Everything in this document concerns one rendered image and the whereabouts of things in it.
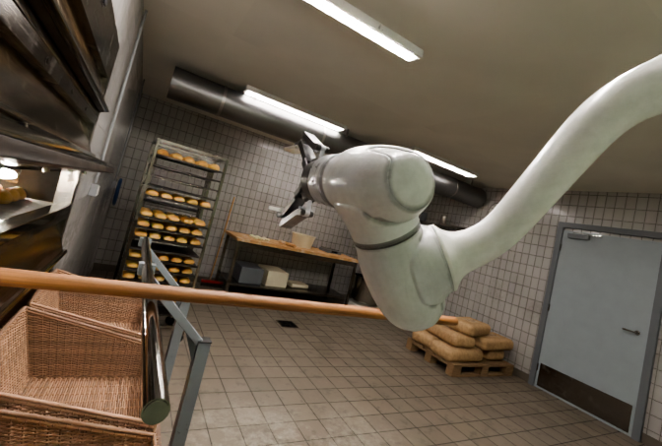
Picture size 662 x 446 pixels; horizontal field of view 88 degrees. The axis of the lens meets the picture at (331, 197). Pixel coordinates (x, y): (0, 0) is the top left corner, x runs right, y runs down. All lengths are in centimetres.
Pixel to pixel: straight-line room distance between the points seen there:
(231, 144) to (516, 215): 556
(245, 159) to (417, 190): 559
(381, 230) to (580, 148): 27
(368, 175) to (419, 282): 17
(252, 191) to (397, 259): 556
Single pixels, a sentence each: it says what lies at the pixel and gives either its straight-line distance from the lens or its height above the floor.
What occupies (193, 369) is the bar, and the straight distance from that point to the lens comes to 128.
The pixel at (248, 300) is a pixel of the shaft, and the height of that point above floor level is 120.
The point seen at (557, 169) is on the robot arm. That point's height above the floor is 155.
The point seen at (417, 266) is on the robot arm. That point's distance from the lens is 48.
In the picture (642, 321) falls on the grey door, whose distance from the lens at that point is 512.
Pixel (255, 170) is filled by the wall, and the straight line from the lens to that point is 599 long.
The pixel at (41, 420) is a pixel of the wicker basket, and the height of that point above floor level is 79.
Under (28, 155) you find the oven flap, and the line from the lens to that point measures 62.
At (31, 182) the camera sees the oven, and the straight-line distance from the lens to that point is 229.
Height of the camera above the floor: 141
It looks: 4 degrees up
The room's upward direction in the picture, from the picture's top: 14 degrees clockwise
